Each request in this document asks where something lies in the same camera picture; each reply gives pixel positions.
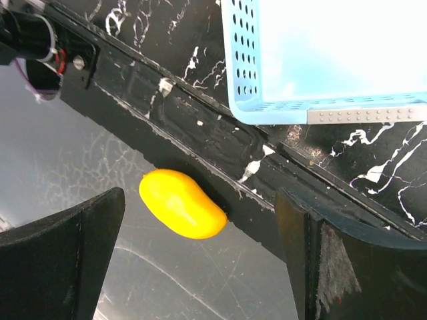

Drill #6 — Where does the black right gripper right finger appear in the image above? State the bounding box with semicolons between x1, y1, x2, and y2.
274;189;426;319

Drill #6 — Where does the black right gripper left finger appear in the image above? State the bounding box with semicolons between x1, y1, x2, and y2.
1;187;125;319

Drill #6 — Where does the yellow mango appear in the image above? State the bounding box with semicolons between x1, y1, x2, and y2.
139;169;228;240

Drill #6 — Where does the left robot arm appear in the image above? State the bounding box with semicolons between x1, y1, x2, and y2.
1;1;67;101

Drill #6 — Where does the light blue plastic basket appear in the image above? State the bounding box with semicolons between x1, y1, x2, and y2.
221;0;426;125

